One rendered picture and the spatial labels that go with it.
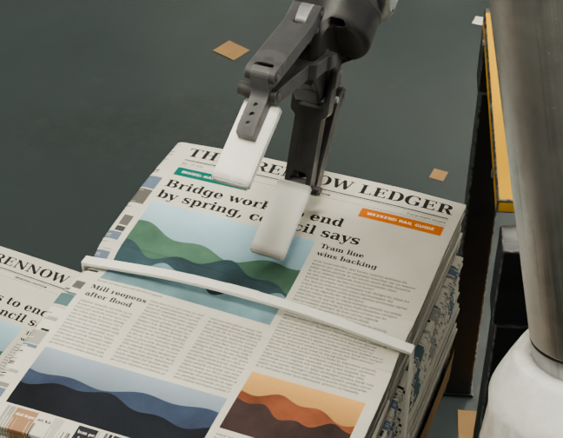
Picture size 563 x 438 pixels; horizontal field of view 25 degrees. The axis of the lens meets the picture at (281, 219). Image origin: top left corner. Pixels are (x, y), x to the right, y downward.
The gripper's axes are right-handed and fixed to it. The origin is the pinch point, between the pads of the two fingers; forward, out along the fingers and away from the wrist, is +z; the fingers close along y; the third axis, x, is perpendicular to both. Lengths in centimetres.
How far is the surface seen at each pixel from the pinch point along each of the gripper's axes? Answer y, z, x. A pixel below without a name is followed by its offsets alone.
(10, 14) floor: 178, -103, 153
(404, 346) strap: 5.7, 5.5, -13.8
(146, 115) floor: 167, -79, 98
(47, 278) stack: 33.3, 1.7, 31.9
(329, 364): 4.2, 9.1, -9.1
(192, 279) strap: 4.3, 5.7, 4.3
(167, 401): 0.0, 16.7, 0.5
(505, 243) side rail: 49, -23, -12
